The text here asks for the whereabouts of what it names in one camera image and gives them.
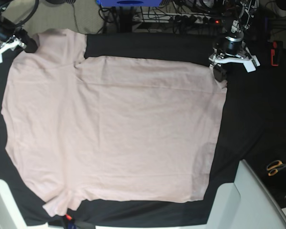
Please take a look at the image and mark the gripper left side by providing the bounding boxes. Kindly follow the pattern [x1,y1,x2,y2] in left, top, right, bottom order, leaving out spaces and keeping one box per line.
[212,35,245,83]

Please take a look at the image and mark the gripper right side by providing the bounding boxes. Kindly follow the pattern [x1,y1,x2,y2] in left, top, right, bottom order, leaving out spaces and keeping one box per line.
[0,29,38,53]

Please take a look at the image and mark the pink T-shirt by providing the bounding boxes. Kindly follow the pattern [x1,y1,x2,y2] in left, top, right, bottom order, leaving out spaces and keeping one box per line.
[1,30,227,216]

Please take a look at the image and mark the red black clamp right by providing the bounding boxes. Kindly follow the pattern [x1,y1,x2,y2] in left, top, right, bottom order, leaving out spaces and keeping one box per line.
[270,41,279,67]

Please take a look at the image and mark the red black clamp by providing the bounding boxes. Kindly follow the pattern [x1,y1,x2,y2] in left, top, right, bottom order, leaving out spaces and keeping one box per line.
[270,41,279,67]
[61,214,77,229]

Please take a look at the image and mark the black table cloth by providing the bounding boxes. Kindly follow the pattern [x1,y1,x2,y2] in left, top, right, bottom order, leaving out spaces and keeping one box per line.
[0,32,286,227]

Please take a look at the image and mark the white power strip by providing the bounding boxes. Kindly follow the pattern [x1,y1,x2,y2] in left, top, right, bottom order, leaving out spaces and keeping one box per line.
[132,12,222,25]

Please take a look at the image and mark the blue plastic box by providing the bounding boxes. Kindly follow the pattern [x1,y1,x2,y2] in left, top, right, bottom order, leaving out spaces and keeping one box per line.
[96,0,162,7]

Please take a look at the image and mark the black stand pole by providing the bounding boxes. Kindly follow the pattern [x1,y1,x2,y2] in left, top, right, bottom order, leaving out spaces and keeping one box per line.
[119,7,134,33]

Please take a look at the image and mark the red black clamp bottom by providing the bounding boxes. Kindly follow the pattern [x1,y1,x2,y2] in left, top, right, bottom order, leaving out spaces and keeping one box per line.
[61,214,77,229]

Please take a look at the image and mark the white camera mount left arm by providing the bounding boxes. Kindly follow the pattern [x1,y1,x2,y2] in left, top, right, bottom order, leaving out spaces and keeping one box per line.
[209,44,260,73]

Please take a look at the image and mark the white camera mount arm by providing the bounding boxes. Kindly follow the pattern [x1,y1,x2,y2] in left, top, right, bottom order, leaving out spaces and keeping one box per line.
[0,35,24,65]
[209,44,260,73]

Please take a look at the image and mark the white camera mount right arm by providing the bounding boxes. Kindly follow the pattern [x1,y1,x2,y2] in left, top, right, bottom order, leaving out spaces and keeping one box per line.
[0,35,24,65]

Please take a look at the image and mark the orange handled scissors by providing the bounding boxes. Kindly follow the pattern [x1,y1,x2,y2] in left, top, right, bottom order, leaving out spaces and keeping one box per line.
[266,160,286,177]

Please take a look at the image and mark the white table frame right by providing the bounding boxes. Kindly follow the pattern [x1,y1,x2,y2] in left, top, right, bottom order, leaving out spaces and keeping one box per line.
[206,159,286,229]

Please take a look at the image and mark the white table frame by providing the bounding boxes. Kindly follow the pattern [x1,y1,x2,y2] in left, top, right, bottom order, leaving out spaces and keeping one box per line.
[206,159,286,229]
[0,179,49,229]

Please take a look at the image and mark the white table frame left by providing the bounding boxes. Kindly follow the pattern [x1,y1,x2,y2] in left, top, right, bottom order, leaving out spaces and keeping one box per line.
[0,179,49,229]

